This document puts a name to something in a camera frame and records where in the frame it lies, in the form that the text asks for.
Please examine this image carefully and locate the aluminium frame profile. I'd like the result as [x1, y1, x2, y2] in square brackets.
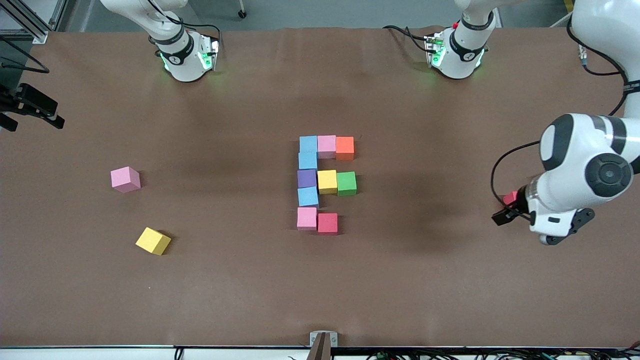
[0, 0, 68, 45]
[598, 15, 618, 39]

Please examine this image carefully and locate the orange foam cube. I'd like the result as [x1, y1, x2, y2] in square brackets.
[335, 136, 355, 161]

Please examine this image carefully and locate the green foam cube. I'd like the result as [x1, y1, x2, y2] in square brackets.
[336, 171, 358, 197]

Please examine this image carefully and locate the yellow foam cube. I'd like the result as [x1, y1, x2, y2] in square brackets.
[135, 227, 172, 257]
[318, 170, 338, 195]

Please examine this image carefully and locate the brown table cover sheet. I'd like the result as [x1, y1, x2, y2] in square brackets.
[0, 26, 640, 348]

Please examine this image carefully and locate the white table edge rail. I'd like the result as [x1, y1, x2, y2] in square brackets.
[0, 345, 640, 360]

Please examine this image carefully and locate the pink foam cube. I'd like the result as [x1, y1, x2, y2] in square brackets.
[317, 135, 337, 160]
[110, 166, 142, 194]
[296, 206, 318, 232]

